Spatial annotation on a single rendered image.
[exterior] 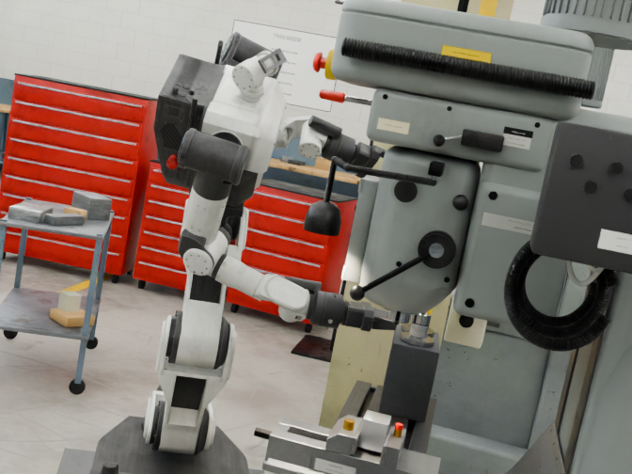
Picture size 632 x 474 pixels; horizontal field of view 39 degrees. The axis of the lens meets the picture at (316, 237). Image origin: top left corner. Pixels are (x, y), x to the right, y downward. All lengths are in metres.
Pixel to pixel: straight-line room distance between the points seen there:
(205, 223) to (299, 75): 8.92
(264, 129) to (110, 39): 9.70
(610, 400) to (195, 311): 1.15
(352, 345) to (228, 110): 1.68
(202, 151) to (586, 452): 1.04
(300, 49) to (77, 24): 2.92
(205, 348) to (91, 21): 9.78
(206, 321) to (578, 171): 1.25
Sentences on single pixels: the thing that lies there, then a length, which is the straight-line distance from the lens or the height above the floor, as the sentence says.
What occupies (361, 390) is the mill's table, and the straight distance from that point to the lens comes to 2.46.
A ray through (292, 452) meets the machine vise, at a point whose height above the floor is 0.99.
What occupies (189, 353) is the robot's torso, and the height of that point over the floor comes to 0.98.
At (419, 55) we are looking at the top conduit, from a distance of 1.63.
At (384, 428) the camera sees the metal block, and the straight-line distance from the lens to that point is 1.83.
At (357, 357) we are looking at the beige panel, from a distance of 3.65.
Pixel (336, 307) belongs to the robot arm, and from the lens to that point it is 2.23.
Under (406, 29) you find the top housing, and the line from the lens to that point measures 1.67.
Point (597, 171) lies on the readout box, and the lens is 1.42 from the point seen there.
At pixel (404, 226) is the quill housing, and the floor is 1.48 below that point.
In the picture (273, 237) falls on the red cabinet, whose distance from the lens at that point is 6.51.
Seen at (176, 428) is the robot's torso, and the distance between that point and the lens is 2.59.
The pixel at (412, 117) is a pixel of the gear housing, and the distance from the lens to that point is 1.67.
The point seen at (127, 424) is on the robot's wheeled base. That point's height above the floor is 0.57.
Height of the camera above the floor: 1.69
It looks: 9 degrees down
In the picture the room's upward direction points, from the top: 11 degrees clockwise
